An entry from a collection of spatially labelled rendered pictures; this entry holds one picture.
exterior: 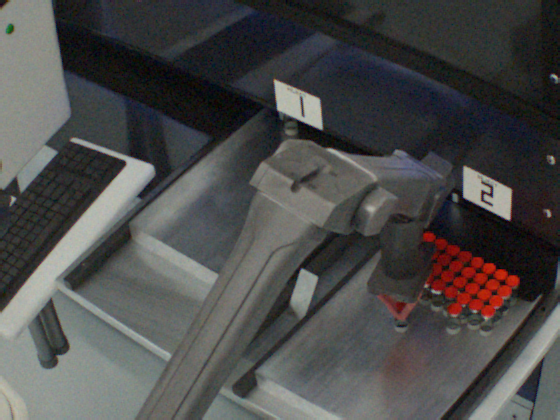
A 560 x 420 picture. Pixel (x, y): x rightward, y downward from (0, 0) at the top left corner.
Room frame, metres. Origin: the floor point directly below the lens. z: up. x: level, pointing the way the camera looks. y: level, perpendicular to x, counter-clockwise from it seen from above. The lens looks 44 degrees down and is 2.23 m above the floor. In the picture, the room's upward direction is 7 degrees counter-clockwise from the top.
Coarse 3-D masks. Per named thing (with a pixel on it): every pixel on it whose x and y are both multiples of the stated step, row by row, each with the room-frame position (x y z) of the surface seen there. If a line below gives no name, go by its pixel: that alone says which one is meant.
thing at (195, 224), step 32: (256, 128) 1.59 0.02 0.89; (224, 160) 1.53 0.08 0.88; (256, 160) 1.52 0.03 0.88; (192, 192) 1.47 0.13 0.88; (224, 192) 1.46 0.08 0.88; (160, 224) 1.40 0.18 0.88; (192, 224) 1.40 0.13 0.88; (224, 224) 1.39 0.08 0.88; (192, 256) 1.33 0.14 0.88; (224, 256) 1.32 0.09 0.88
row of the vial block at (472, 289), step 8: (432, 272) 1.20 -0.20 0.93; (440, 272) 1.20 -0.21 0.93; (448, 272) 1.19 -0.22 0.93; (448, 280) 1.18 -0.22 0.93; (456, 280) 1.17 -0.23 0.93; (464, 280) 1.17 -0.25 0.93; (456, 288) 1.16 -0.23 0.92; (464, 288) 1.16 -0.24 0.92; (472, 288) 1.15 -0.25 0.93; (472, 296) 1.15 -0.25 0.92; (480, 296) 1.14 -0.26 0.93; (488, 296) 1.13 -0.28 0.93; (496, 296) 1.13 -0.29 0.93; (488, 304) 1.13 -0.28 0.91; (496, 304) 1.12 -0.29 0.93; (496, 312) 1.11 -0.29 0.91; (496, 320) 1.11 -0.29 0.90
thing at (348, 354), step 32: (352, 288) 1.21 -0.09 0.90; (320, 320) 1.16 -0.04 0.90; (352, 320) 1.17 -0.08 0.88; (384, 320) 1.16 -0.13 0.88; (416, 320) 1.15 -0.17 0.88; (512, 320) 1.12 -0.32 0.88; (288, 352) 1.11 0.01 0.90; (320, 352) 1.12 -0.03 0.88; (352, 352) 1.11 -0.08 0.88; (384, 352) 1.10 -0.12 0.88; (416, 352) 1.09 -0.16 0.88; (448, 352) 1.08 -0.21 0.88; (480, 352) 1.07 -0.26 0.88; (288, 384) 1.07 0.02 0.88; (320, 384) 1.06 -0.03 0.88; (352, 384) 1.05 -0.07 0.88; (384, 384) 1.04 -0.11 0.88; (416, 384) 1.03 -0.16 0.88; (448, 384) 1.02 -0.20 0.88; (320, 416) 0.99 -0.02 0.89; (352, 416) 0.99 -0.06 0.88; (384, 416) 0.98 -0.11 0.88; (416, 416) 0.97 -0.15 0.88; (448, 416) 0.95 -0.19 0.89
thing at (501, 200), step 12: (468, 168) 1.27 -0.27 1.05; (468, 180) 1.27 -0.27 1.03; (480, 180) 1.25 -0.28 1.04; (492, 180) 1.24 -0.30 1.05; (468, 192) 1.27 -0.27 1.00; (480, 192) 1.25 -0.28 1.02; (504, 192) 1.22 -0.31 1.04; (480, 204) 1.25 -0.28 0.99; (504, 204) 1.22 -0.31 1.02; (504, 216) 1.22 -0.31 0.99
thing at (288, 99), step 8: (280, 88) 1.50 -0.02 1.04; (288, 88) 1.49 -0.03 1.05; (280, 96) 1.50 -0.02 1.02; (288, 96) 1.49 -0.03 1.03; (296, 96) 1.48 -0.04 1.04; (304, 96) 1.47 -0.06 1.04; (312, 96) 1.46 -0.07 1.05; (280, 104) 1.50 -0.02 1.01; (288, 104) 1.49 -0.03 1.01; (296, 104) 1.48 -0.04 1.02; (304, 104) 1.47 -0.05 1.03; (312, 104) 1.46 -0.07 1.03; (288, 112) 1.49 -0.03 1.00; (296, 112) 1.48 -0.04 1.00; (312, 112) 1.46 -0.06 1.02; (320, 112) 1.45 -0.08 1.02; (304, 120) 1.47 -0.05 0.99; (312, 120) 1.46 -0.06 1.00; (320, 120) 1.45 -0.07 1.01; (320, 128) 1.45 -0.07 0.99
